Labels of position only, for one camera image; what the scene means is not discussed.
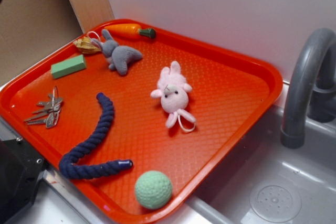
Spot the black box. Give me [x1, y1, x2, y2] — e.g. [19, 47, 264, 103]
[1, 138, 46, 223]

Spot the green rectangular block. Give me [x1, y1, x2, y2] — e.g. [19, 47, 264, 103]
[51, 55, 87, 79]

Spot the grey toy sink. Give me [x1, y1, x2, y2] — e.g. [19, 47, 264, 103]
[0, 78, 336, 224]

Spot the navy blue rope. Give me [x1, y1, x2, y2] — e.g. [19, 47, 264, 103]
[58, 92, 134, 180]

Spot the green textured ball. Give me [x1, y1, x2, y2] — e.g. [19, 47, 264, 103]
[134, 170, 173, 210]

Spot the pink plush bunny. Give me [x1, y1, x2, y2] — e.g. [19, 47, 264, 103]
[150, 61, 197, 133]

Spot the orange toy carrot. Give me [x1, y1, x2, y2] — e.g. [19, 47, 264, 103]
[104, 24, 156, 39]

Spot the grey toy faucet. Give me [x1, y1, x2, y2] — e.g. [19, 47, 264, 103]
[280, 28, 335, 149]

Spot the red plastic tray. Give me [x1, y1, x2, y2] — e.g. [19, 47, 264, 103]
[1, 29, 282, 223]

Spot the beige seashell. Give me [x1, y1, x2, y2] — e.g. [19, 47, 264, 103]
[72, 37, 101, 54]

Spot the grey plush bunny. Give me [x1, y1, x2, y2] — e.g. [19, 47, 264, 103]
[90, 29, 143, 76]

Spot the silver key bunch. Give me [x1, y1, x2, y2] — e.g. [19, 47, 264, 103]
[24, 86, 63, 129]

